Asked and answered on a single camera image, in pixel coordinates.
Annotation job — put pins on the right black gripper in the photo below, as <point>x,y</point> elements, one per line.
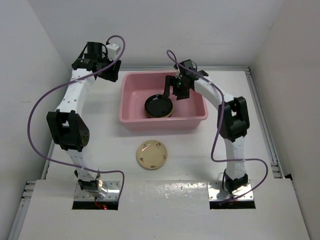
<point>169,81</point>

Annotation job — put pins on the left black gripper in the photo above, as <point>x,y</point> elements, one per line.
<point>112,75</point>

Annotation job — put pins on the black plate front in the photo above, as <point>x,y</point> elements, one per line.
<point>158,104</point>

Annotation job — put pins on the cream floral plate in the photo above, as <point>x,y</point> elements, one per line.
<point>152,154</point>

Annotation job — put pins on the lime green plate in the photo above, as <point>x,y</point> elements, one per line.
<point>158,115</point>

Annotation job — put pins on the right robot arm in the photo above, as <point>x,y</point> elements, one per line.
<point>232,121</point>

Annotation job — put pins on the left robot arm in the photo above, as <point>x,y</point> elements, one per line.
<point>66,125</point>

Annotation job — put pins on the pink plastic bin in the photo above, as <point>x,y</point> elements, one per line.
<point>137,86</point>

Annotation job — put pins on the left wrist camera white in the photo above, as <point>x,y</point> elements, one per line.
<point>113,51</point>

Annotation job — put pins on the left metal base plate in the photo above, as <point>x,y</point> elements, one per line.
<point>112,190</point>

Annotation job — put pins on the metal base plate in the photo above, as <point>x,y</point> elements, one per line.
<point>112,190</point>
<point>217,194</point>

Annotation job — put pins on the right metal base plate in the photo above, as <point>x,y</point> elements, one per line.
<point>217,194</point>

